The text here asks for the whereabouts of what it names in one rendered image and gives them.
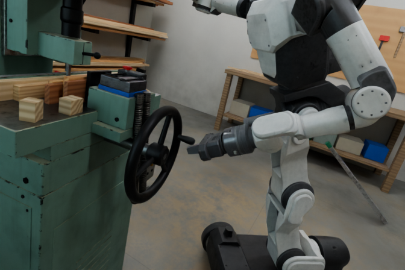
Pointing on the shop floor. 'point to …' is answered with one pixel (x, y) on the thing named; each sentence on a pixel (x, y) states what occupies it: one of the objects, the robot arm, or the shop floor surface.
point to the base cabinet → (67, 223)
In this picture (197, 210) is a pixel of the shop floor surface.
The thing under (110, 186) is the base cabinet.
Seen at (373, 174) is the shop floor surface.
